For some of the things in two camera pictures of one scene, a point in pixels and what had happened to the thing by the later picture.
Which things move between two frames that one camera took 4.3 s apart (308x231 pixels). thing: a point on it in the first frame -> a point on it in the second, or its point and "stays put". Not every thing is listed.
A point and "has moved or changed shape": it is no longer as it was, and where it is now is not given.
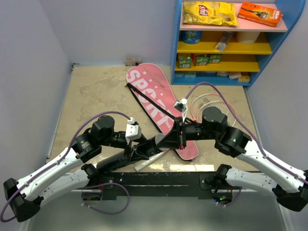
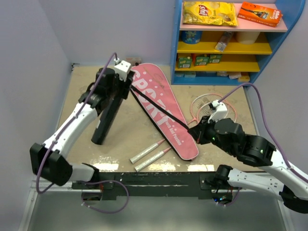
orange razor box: x=260 y=15 stays put
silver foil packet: x=224 y=39 stays put
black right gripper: x=174 y=139 -> x=198 y=132
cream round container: x=248 y=37 stays put
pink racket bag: x=152 y=90 stays put
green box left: x=184 y=62 stays put
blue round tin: x=191 y=37 stays put
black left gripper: x=136 y=154 -> x=124 y=90
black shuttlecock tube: x=155 y=146 has moved or changed shape
